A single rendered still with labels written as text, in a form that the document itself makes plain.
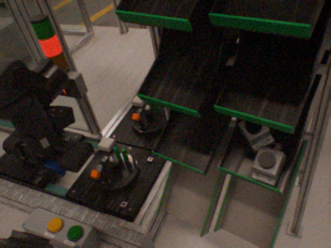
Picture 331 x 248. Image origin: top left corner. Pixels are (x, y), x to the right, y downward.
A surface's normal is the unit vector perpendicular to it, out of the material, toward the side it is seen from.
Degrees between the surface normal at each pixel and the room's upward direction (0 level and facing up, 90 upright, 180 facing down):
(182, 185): 45
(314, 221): 0
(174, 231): 0
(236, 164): 25
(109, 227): 0
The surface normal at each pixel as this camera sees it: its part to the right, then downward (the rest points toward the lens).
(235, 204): -0.49, -0.08
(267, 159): -0.37, -0.41
